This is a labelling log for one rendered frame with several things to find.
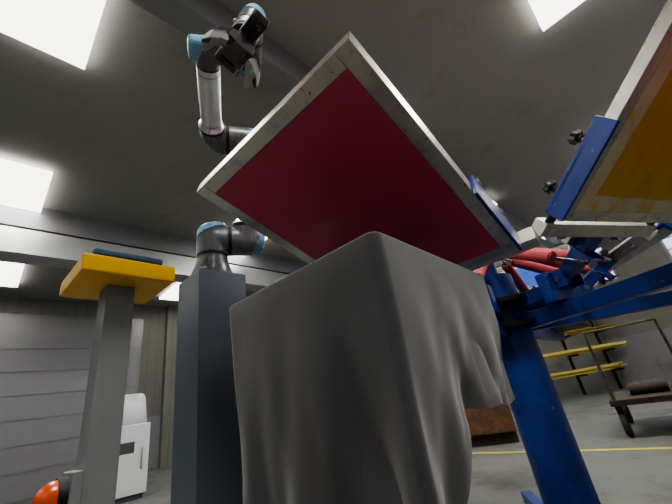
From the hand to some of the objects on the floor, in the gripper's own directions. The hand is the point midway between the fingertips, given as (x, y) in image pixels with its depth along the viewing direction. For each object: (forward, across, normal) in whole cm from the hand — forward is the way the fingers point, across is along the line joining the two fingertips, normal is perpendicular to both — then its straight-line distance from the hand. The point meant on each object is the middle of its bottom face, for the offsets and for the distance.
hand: (231, 63), depth 82 cm
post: (+146, -29, -13) cm, 150 cm away
